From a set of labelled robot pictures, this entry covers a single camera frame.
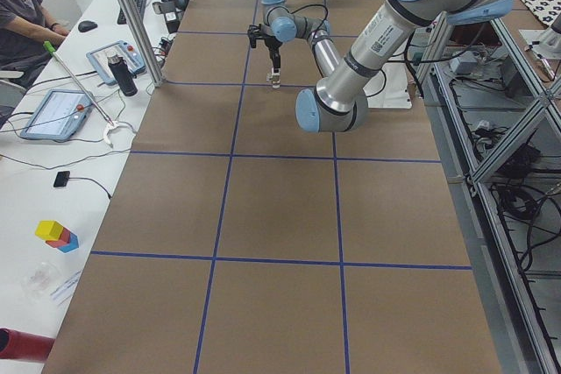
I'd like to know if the clear plastic bag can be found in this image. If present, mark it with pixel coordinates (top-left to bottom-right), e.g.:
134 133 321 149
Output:
21 262 60 301

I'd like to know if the black water bottle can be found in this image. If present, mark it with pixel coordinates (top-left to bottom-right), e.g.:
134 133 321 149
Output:
108 54 138 96

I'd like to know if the aluminium frame post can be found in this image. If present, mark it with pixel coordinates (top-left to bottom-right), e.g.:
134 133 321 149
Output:
117 0 164 88

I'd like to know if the blue teach pendant near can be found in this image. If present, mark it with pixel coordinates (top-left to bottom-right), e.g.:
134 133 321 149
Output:
19 89 93 141

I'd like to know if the reach grabber stick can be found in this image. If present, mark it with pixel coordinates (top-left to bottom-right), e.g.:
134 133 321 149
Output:
43 41 137 147

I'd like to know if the blue wooden block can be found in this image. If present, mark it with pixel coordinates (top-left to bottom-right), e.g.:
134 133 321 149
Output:
57 229 79 253

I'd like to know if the red cylinder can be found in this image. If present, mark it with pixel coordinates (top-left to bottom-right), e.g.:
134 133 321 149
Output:
1 328 55 363

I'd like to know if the small black box device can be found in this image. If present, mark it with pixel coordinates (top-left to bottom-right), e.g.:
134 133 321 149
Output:
53 171 70 188

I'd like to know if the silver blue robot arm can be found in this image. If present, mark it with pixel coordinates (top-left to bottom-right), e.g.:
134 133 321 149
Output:
261 0 514 132

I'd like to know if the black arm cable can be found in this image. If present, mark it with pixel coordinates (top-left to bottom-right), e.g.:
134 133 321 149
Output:
287 4 330 38

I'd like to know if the white PPR valve with metal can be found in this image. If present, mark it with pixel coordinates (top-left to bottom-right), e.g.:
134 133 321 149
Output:
267 67 281 89

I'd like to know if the yellow wooden block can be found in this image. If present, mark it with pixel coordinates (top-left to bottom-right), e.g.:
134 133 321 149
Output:
35 220 64 241

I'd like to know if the black computer mouse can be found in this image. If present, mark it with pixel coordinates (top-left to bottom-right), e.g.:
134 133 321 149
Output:
77 20 98 33

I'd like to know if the blue teach pendant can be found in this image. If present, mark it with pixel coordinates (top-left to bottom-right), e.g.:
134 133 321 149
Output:
19 89 93 141
86 40 146 86

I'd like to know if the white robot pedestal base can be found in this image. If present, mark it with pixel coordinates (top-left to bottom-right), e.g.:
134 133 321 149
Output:
364 63 412 109

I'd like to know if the blue teach pendant far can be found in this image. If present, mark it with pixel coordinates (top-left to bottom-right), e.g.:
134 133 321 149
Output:
86 40 146 86

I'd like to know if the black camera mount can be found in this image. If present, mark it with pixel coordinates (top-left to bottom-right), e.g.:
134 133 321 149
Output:
247 25 266 49

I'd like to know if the seated person in grey shirt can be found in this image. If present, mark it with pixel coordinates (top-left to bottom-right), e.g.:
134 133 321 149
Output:
1 0 69 88

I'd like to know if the aluminium frame rack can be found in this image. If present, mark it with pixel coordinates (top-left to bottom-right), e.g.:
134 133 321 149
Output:
419 7 560 373

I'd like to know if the red wooden block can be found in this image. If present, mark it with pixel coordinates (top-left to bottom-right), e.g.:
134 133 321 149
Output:
46 228 71 249

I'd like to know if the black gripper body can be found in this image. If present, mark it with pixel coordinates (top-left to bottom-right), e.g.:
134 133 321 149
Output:
264 37 282 53

